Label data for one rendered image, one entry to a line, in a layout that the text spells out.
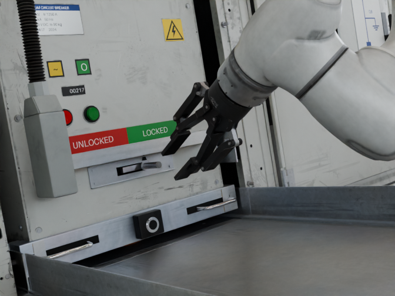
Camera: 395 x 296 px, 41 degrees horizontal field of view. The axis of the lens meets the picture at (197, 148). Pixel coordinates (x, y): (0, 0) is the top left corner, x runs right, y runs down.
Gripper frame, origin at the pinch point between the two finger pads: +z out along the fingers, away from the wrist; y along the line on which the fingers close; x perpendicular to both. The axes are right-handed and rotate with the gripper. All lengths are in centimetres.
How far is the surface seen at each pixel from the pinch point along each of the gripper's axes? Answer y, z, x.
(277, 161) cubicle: 0.1, 13.7, 39.2
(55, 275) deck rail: 11.8, 8.0, -27.5
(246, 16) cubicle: -32.0, -4.0, 36.9
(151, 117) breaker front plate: -15.8, 10.5, 6.7
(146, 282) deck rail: 22.8, -15.3, -27.6
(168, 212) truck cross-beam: 2.9, 19.9, 6.3
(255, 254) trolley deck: 22.2, -1.5, 3.0
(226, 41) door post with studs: -27.0, -0.6, 28.9
